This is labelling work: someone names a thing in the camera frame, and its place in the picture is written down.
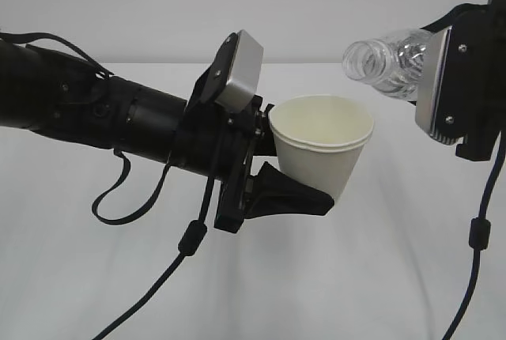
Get clear green-label water bottle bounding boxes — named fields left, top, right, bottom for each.
left=342, top=28, right=432, bottom=102

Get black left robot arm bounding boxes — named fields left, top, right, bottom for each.
left=1, top=30, right=334, bottom=233

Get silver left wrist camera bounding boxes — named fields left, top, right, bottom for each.
left=185, top=29, right=264, bottom=114

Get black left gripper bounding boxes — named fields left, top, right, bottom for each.
left=173, top=95, right=334, bottom=233

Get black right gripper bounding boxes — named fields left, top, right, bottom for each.
left=456, top=0, right=505, bottom=161

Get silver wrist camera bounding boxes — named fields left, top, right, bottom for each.
left=415, top=25, right=472, bottom=145
left=185, top=29, right=264, bottom=114

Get black right camera cable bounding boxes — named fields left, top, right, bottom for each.
left=418, top=2, right=506, bottom=340

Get black camera cable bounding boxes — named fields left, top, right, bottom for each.
left=418, top=2, right=506, bottom=340
left=0, top=31, right=221, bottom=340

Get white paper cup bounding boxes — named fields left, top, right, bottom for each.
left=268, top=95, right=375, bottom=201

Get black left camera cable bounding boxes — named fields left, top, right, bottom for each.
left=0, top=31, right=221, bottom=340

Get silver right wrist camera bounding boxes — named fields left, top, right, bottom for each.
left=415, top=25, right=472, bottom=145

